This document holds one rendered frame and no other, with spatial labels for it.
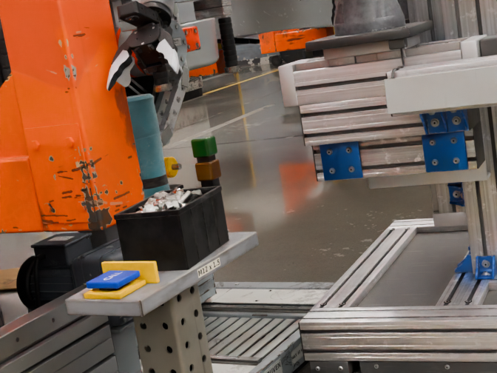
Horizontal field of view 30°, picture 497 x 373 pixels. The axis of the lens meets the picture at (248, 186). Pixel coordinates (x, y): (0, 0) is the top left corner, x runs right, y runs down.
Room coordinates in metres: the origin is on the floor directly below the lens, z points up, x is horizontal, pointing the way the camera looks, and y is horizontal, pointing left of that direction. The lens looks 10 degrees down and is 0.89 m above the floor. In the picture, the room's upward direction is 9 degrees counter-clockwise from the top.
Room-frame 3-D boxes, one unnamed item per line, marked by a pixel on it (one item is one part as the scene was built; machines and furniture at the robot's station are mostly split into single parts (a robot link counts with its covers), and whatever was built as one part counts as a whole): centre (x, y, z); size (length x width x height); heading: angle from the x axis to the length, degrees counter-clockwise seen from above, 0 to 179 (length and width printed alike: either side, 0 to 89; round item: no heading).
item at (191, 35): (2.76, 0.13, 0.85); 0.09 x 0.08 x 0.07; 150
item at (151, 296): (1.75, 0.18, 0.44); 0.43 x 0.17 x 0.03; 150
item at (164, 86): (2.22, 0.16, 0.83); 0.04 x 0.04 x 0.16
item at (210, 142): (1.92, 0.08, 0.64); 0.04 x 0.04 x 0.04; 60
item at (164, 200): (1.79, 0.16, 0.51); 0.20 x 0.14 x 0.13; 157
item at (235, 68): (2.51, -0.01, 0.83); 0.04 x 0.04 x 0.16
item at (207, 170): (1.92, 0.08, 0.59); 0.04 x 0.04 x 0.04; 60
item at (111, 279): (1.60, 0.26, 0.47); 0.07 x 0.07 x 0.02; 60
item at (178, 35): (2.45, 0.22, 0.85); 0.21 x 0.14 x 0.14; 60
